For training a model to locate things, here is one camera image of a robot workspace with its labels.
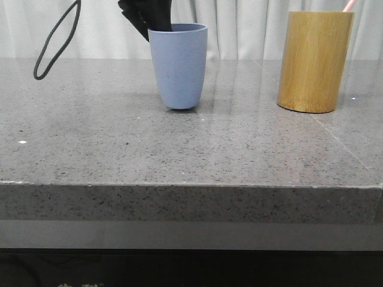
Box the white curtain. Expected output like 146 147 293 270
1 1 382 60

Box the black looped cable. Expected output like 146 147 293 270
33 0 82 81

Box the blue plastic cup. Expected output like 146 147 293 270
148 23 208 109

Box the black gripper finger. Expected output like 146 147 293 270
117 0 149 42

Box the dark cabinet under counter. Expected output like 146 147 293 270
1 249 382 286

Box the bamboo cylindrical holder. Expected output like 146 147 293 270
277 11 354 114

